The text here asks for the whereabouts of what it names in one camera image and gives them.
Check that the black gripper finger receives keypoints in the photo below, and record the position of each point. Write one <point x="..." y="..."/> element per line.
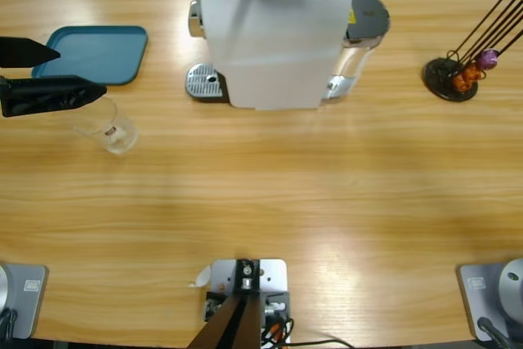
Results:
<point x="49" y="93"/>
<point x="24" y="52"/>

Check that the clear drinking glass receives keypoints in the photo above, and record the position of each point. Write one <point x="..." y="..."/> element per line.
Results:
<point x="118" y="140"/>

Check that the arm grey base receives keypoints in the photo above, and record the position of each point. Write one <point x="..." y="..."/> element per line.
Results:
<point x="28" y="304"/>
<point x="474" y="296"/>

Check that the white capsule coffee machine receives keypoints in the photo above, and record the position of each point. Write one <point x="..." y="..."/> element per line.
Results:
<point x="269" y="46"/>

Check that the orange coffee capsule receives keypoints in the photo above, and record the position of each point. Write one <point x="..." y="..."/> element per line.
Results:
<point x="463" y="84"/>
<point x="473" y="71"/>

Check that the purple coffee capsule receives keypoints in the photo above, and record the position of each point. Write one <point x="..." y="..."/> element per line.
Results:
<point x="489" y="59"/>

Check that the teal plastic tray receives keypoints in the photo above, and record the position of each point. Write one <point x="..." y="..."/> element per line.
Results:
<point x="102" y="50"/>

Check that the clear water tank black lid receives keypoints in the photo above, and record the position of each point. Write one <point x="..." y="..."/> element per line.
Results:
<point x="365" y="14"/>

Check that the metal drip tray grille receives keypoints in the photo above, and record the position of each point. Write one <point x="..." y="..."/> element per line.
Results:
<point x="202" y="79"/>

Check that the black capsule holder with rods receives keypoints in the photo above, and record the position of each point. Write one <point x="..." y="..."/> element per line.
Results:
<point x="437" y="75"/>

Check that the white paper tag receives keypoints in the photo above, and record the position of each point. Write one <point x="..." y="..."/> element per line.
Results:
<point x="202" y="277"/>

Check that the white mount block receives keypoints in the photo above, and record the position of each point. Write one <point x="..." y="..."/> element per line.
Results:
<point x="271" y="275"/>

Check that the dark camera post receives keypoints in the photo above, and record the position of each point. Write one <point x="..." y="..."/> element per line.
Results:
<point x="233" y="324"/>

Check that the black mount bracket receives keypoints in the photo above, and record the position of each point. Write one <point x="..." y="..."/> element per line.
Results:
<point x="282" y="298"/>

